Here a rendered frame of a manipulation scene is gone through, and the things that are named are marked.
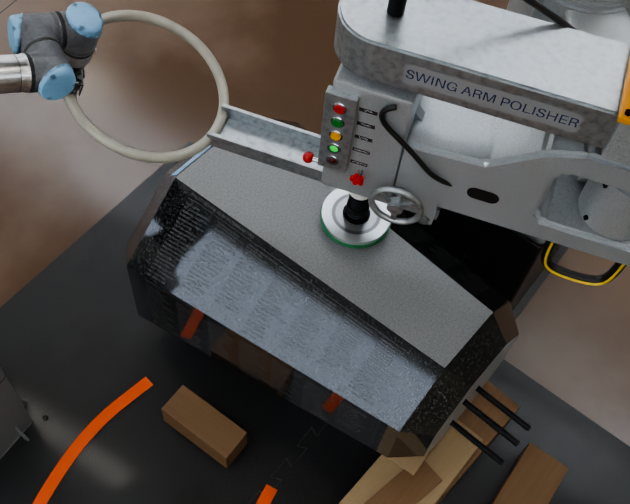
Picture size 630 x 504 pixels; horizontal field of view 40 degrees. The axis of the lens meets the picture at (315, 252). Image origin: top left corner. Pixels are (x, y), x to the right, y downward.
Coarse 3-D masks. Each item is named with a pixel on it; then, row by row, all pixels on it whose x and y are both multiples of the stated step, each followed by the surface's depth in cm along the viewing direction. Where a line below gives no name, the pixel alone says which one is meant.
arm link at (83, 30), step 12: (60, 12) 207; (72, 12) 206; (84, 12) 208; (96, 12) 209; (72, 24) 205; (84, 24) 206; (96, 24) 208; (72, 36) 207; (84, 36) 207; (96, 36) 210; (72, 48) 211; (84, 48) 212
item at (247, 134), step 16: (240, 112) 249; (224, 128) 250; (240, 128) 251; (256, 128) 251; (272, 128) 250; (288, 128) 247; (224, 144) 245; (240, 144) 243; (256, 144) 248; (272, 144) 249; (288, 144) 250; (304, 144) 250; (256, 160) 246; (272, 160) 244; (288, 160) 241; (304, 176) 245; (320, 176) 242
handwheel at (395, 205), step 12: (372, 192) 224; (384, 192) 221; (396, 192) 220; (408, 192) 220; (372, 204) 228; (396, 204) 224; (408, 204) 223; (420, 204) 222; (384, 216) 231; (420, 216) 225
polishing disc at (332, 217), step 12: (336, 192) 266; (348, 192) 266; (324, 204) 263; (336, 204) 264; (384, 204) 265; (324, 216) 261; (336, 216) 261; (372, 216) 262; (336, 228) 259; (348, 228) 259; (360, 228) 260; (372, 228) 260; (384, 228) 260; (348, 240) 257; (360, 240) 257; (372, 240) 258
